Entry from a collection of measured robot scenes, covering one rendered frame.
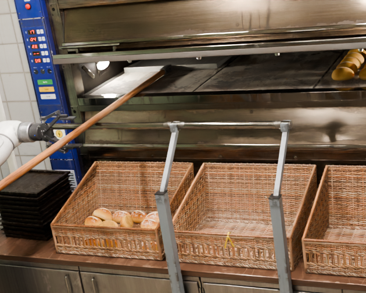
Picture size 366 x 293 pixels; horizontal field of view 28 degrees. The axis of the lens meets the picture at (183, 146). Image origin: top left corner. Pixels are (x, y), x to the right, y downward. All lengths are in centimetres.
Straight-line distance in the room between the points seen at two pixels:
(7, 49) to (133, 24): 75
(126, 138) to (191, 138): 35
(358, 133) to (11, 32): 178
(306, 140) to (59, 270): 128
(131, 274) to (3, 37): 139
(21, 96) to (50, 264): 93
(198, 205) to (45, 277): 80
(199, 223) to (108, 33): 99
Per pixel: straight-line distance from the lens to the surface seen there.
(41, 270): 353
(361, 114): 321
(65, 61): 348
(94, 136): 371
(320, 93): 320
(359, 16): 307
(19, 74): 385
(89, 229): 332
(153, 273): 321
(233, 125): 294
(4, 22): 382
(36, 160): 284
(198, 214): 342
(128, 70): 404
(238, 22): 321
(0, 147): 314
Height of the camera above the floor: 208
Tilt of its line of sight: 19 degrees down
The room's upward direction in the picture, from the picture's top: 9 degrees counter-clockwise
